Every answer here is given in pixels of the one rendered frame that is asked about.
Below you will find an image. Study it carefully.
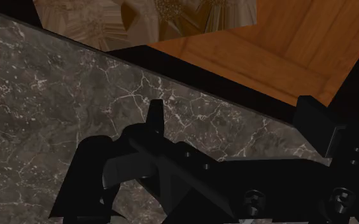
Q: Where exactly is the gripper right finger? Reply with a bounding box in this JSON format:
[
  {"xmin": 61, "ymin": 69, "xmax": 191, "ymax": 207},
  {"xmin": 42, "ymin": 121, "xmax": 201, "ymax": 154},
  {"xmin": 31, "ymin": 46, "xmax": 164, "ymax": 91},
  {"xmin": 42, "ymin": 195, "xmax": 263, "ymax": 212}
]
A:
[{"xmin": 292, "ymin": 95, "xmax": 359, "ymax": 224}]

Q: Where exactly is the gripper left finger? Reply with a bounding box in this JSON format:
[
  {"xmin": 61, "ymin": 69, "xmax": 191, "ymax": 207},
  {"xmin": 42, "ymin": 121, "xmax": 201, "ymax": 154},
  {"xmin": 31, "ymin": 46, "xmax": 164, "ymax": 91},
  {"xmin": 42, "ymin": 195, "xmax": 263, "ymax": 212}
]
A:
[{"xmin": 48, "ymin": 99, "xmax": 239, "ymax": 224}]

